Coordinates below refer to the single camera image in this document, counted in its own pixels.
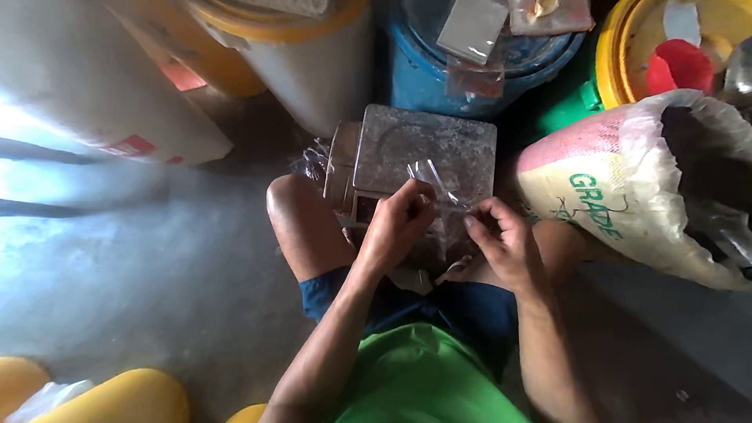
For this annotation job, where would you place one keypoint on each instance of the person's left hand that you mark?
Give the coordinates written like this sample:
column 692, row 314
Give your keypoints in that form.
column 386, row 232

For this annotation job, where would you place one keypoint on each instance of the pink and yellow woven sack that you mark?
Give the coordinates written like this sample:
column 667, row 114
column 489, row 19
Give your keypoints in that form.
column 599, row 176

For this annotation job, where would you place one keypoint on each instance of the pale paper piece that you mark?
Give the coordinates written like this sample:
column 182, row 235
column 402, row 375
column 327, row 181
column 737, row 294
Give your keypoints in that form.
column 681, row 23

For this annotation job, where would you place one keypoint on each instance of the crumpled clear plastic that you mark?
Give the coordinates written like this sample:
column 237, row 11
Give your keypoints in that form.
column 314, row 163

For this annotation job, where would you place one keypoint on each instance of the translucent plastic packet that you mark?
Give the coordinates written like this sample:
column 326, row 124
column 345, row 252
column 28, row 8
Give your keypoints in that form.
column 288, row 4

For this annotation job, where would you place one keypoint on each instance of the person's right thumb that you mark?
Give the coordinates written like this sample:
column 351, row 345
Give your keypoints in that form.
column 483, row 234

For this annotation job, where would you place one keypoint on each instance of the person's right fingers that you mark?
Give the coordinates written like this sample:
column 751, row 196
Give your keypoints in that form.
column 500, row 212

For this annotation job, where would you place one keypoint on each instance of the white bucket with yellow lid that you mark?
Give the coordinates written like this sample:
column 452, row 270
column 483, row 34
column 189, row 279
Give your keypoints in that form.
column 311, row 70

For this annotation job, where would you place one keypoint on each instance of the plastic packet with yellowish item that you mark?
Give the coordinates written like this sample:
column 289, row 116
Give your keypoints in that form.
column 564, row 22

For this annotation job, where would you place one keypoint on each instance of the person's left forearm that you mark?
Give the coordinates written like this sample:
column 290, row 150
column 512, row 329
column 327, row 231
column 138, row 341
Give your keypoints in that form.
column 326, row 346

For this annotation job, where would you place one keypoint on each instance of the green drum with yellow lid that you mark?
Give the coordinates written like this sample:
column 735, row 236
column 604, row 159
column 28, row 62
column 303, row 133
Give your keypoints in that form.
column 614, row 64

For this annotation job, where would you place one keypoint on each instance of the person's left fingers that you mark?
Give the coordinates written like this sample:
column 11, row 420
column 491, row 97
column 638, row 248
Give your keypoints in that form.
column 418, row 203

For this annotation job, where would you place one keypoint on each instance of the red plastic scoop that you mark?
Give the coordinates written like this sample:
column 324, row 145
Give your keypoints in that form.
column 675, row 64

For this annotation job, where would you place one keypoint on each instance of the person's body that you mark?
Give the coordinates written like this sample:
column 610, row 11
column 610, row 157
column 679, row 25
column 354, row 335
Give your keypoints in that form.
column 432, row 382

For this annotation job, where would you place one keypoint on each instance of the person's right hand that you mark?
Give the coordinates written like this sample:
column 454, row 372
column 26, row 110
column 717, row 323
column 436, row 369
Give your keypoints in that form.
column 514, row 250

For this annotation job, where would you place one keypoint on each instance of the person's right forearm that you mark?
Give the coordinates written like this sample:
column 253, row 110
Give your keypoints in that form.
column 549, row 358

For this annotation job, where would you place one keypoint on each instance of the shiny metal container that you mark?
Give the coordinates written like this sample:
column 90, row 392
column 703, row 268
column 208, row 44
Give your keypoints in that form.
column 740, row 73

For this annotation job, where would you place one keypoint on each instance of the blue plastic drum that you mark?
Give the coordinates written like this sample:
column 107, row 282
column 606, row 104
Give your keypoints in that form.
column 420, row 82

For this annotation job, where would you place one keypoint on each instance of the large white sack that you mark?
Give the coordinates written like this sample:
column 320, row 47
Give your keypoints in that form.
column 88, row 76

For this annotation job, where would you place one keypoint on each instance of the yellow bucket with red label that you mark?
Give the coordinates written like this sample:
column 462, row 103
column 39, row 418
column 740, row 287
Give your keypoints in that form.
column 226, row 67

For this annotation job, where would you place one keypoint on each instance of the white plastic bag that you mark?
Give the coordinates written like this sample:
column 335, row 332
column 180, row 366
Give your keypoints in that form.
column 50, row 400

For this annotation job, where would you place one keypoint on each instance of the clear plastic bag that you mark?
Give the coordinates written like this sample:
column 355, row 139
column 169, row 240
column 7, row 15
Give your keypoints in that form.
column 445, row 216

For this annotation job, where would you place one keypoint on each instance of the person's legs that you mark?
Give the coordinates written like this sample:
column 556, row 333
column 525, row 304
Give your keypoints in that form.
column 305, row 229

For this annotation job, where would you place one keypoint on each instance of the stack of clear plastic bags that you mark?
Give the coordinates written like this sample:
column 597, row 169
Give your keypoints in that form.
column 473, row 29

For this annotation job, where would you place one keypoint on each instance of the grey weighing scale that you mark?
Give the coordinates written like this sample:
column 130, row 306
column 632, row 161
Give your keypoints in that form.
column 435, row 144

